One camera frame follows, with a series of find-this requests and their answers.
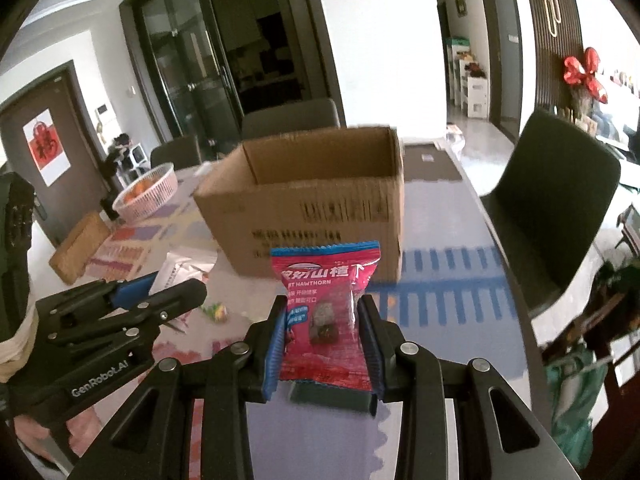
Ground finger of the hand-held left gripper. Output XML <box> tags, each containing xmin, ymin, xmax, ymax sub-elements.
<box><xmin>34</xmin><ymin>275</ymin><xmax>155</xmax><ymax>333</ymax></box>
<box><xmin>49</xmin><ymin>278</ymin><xmax>208</xmax><ymax>350</ymax></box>

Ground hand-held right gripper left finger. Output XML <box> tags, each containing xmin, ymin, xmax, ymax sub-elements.
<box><xmin>65</xmin><ymin>294</ymin><xmax>296</xmax><ymax>480</ymax></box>

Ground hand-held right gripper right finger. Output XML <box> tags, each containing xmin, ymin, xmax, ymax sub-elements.
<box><xmin>357</xmin><ymin>294</ymin><xmax>583</xmax><ymax>480</ymax></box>

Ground dark green snack packet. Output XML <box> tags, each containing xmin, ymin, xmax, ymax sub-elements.
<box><xmin>289</xmin><ymin>380</ymin><xmax>377</xmax><ymax>415</ymax></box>

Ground red snack packet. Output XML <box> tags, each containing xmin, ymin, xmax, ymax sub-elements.
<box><xmin>270</xmin><ymin>241</ymin><xmax>382</xmax><ymax>393</ymax></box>

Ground brown cardboard box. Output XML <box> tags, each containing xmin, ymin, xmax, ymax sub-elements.
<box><xmin>192</xmin><ymin>126</ymin><xmax>406</xmax><ymax>283</ymax></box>

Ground white snack packet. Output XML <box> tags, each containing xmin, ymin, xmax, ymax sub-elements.
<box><xmin>148</xmin><ymin>254</ymin><xmax>218</xmax><ymax>296</ymax></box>

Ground brown woven mat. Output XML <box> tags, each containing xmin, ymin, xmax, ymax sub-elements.
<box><xmin>48</xmin><ymin>211</ymin><xmax>112</xmax><ymax>285</ymax></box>

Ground pink plastic basket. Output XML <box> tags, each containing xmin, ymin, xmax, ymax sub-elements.
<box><xmin>112</xmin><ymin>162</ymin><xmax>179</xmax><ymax>222</ymax></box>

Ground oranges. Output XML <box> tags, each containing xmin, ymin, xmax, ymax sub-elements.
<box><xmin>122</xmin><ymin>174</ymin><xmax>162</xmax><ymax>202</ymax></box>

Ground dark dining chair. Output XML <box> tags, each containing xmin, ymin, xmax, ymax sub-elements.
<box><xmin>480</xmin><ymin>107</ymin><xmax>623</xmax><ymax>318</ymax></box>
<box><xmin>150</xmin><ymin>135</ymin><xmax>203</xmax><ymax>171</ymax></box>
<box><xmin>241</xmin><ymin>98</ymin><xmax>342</xmax><ymax>140</ymax></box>

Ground red and white door poster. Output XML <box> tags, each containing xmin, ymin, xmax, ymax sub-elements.
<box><xmin>22</xmin><ymin>108</ymin><xmax>69</xmax><ymax>186</ymax></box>

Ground brown entrance door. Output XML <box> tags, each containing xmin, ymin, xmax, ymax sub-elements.
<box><xmin>0</xmin><ymin>60</ymin><xmax>108</xmax><ymax>248</ymax></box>

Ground brown place mat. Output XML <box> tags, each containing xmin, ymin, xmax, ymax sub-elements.
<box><xmin>402</xmin><ymin>142</ymin><xmax>463</xmax><ymax>183</ymax></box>

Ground green bag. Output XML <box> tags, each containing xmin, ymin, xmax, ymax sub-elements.
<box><xmin>545</xmin><ymin>345</ymin><xmax>608</xmax><ymax>466</ymax></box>

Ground dark glass sliding door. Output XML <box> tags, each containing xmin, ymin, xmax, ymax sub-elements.
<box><xmin>120</xmin><ymin>0</ymin><xmax>321</xmax><ymax>151</ymax></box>

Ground white storage shelf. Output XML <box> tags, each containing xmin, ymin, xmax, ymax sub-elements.
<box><xmin>447</xmin><ymin>35</ymin><xmax>491</xmax><ymax>121</ymax></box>

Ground dark wooden room door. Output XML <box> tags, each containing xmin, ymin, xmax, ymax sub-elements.
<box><xmin>479</xmin><ymin>0</ymin><xmax>523</xmax><ymax>146</ymax></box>

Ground red flower decoration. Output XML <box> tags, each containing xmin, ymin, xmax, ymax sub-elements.
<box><xmin>564</xmin><ymin>47</ymin><xmax>610</xmax><ymax>103</ymax></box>

